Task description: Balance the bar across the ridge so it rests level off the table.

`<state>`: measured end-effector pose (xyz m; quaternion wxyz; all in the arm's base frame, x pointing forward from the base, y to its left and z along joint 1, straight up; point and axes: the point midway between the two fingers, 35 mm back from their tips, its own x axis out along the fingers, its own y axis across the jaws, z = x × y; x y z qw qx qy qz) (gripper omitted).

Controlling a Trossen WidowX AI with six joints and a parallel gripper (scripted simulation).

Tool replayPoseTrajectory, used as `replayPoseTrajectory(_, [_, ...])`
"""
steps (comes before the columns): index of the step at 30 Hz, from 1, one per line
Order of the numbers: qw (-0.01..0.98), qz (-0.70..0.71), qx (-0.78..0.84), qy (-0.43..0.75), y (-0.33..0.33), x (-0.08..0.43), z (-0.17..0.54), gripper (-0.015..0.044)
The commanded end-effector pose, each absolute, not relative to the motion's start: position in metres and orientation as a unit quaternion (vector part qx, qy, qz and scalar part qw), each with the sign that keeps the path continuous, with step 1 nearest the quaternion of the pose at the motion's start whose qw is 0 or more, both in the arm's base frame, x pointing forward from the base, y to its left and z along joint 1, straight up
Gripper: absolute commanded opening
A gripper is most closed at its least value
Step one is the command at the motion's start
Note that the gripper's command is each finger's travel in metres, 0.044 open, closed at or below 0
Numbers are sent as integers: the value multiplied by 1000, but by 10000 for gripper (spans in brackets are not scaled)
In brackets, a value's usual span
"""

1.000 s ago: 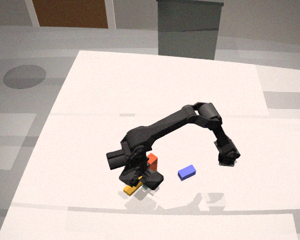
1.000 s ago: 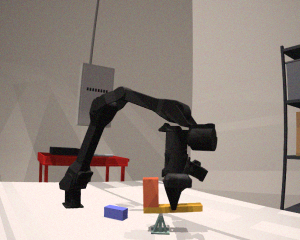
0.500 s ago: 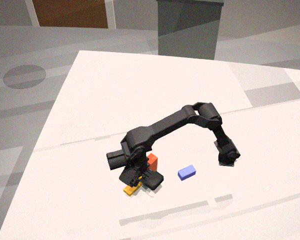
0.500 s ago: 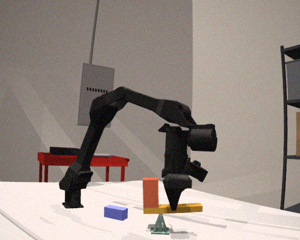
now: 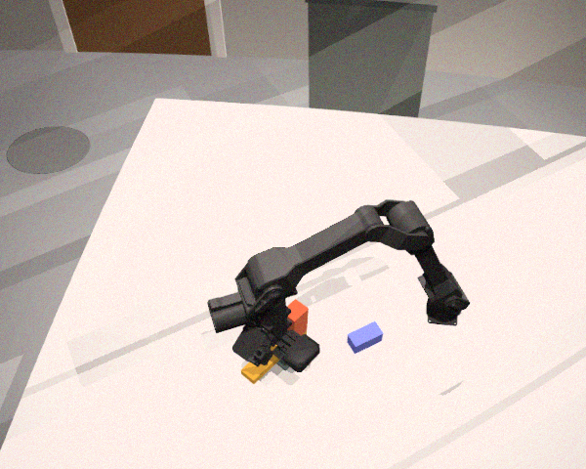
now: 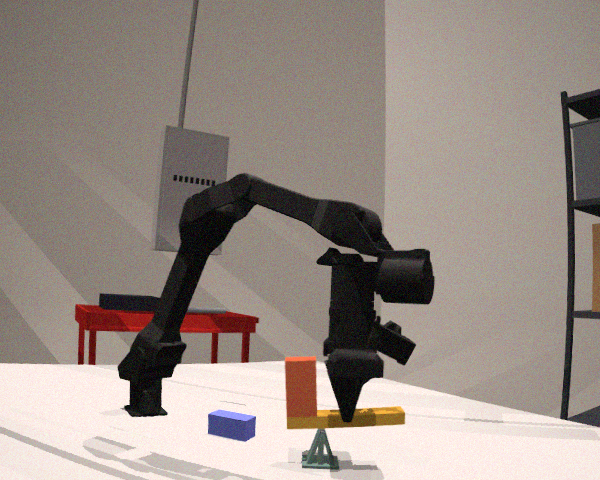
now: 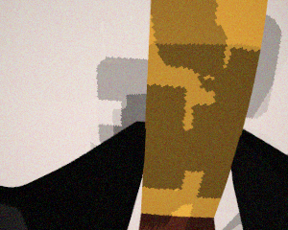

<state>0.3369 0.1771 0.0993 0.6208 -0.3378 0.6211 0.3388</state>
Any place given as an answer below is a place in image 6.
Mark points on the blue rectangular block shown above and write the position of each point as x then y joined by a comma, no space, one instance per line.
231,425

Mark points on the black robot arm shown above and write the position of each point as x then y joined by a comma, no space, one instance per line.
399,276

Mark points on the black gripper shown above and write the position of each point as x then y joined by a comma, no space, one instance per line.
350,365

